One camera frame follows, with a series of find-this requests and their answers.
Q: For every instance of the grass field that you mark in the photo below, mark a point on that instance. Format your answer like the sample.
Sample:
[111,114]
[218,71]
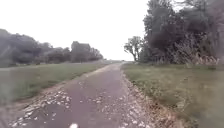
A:
[40,76]

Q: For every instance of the row of dark trees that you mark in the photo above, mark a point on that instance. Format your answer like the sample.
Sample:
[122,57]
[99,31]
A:
[23,50]

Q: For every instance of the grass verge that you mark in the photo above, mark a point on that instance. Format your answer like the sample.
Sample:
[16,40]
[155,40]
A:
[180,86]

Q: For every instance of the dense tall trees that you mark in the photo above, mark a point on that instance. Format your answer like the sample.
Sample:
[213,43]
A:
[173,33]

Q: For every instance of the robot's own part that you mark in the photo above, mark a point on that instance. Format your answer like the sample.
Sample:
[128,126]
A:
[73,126]

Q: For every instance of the grey gravel path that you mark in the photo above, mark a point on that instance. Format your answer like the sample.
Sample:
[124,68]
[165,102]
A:
[96,86]

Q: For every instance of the lone tree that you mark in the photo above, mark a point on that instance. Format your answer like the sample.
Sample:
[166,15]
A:
[135,45]

